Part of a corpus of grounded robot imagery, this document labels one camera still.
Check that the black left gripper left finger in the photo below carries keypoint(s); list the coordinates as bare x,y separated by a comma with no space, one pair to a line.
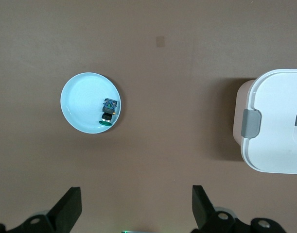
65,208

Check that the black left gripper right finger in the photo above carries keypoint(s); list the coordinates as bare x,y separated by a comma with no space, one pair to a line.
204,211

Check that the light blue round plate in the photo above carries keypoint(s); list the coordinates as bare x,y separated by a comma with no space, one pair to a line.
82,102

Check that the white lunch box grey latches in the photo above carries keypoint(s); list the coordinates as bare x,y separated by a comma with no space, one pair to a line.
277,136

